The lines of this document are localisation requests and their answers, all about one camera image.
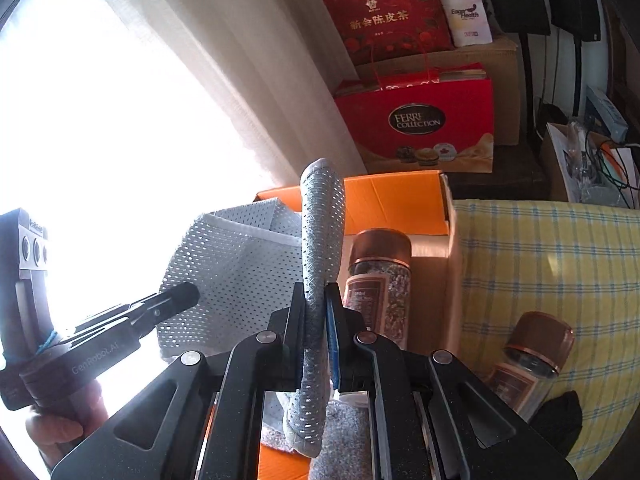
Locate light grey mesh cloth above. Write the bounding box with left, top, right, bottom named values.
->
left=157, top=158, right=347, bottom=458

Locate black speaker stand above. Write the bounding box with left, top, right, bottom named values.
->
left=517, top=32, right=533, bottom=126
left=570, top=35, right=583, bottom=116

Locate white curtain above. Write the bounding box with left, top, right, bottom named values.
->
left=75, top=0, right=371, bottom=196

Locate dark wooden cabinet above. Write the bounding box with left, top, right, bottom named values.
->
left=447, top=145, right=551, bottom=201

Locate orange cardboard box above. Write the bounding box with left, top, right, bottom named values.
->
left=252, top=170, right=463, bottom=480

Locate brown cardboard box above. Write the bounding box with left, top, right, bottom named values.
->
left=355, top=35, right=523, bottom=148

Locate red gift bag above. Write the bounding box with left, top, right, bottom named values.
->
left=315, top=0, right=456, bottom=66

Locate red chocolate gift box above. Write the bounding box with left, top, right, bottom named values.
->
left=334, top=62, right=496, bottom=175

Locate yellow checkered blanket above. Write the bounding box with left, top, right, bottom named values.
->
left=452, top=199, right=640, bottom=480

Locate person's left hand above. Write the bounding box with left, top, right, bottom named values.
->
left=25, top=380, right=108, bottom=466

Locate brown labelled glass jar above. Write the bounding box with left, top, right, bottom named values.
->
left=480, top=311, right=576, bottom=423
left=342, top=229, right=413, bottom=351

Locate white tissue pack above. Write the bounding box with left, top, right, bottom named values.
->
left=434, top=0, right=493, bottom=48

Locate black cloth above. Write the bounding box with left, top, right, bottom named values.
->
left=530, top=390, right=583, bottom=458

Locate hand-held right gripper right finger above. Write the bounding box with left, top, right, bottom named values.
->
left=324, top=282, right=581, bottom=480

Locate blue and white box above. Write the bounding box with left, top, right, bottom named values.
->
left=585, top=85, right=628, bottom=143

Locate grey knitted cloth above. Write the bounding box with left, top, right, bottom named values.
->
left=260, top=392, right=373, bottom=480

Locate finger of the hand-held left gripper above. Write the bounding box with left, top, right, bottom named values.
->
left=55, top=282, right=201, bottom=353

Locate small box with cables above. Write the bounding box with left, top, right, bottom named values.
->
left=542, top=122, right=640, bottom=206

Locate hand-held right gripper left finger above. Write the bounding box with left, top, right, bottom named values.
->
left=50, top=282, right=308, bottom=480

